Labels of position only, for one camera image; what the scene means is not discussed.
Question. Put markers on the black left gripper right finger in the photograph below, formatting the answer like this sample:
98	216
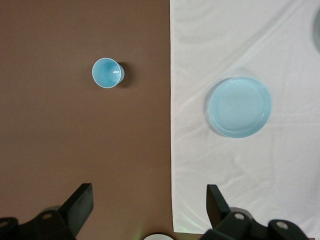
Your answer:
217	210

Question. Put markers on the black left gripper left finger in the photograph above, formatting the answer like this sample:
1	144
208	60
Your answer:
77	207

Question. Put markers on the blue cup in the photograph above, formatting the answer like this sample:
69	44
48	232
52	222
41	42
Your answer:
106	73

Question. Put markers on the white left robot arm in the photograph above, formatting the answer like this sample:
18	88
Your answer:
158	237

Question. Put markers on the blue plate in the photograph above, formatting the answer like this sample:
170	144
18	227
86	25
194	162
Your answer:
240	107

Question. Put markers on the green plate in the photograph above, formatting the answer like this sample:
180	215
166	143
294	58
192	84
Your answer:
317	30

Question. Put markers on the white cloth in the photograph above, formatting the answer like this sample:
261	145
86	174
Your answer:
237	175

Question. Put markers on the brown table cover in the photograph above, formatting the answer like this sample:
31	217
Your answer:
50	125

